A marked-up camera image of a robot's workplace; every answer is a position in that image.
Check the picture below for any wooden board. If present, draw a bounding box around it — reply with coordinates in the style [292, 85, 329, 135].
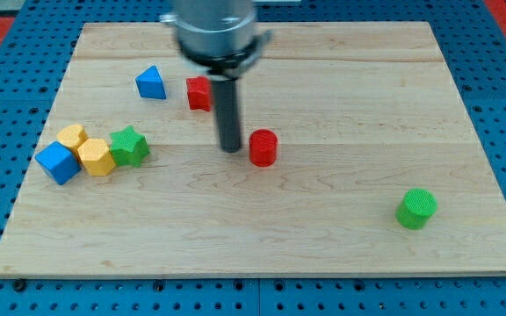
[0, 22, 506, 279]

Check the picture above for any yellow hexagon block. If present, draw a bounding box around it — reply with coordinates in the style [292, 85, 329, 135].
[78, 139, 116, 176]

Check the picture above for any green cylinder block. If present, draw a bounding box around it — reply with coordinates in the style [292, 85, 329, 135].
[395, 188, 437, 230]

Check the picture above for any red star block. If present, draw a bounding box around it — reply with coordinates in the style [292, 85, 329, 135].
[186, 76, 212, 111]

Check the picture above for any blue cube block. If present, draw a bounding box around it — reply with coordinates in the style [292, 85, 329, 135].
[35, 141, 81, 185]

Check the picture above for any blue triangle block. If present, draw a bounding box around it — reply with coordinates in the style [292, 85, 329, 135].
[135, 66, 167, 99]

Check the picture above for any green star block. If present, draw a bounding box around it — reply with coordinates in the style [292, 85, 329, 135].
[110, 126, 150, 168]

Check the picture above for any yellow heart block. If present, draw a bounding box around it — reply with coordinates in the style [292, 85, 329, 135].
[56, 124, 89, 158]

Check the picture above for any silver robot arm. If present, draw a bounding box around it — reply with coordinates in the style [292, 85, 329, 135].
[159, 0, 272, 153]

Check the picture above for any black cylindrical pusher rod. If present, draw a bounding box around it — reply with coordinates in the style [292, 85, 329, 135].
[211, 76, 242, 153]

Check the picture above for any red cylinder block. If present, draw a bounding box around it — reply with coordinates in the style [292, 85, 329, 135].
[249, 129, 278, 167]

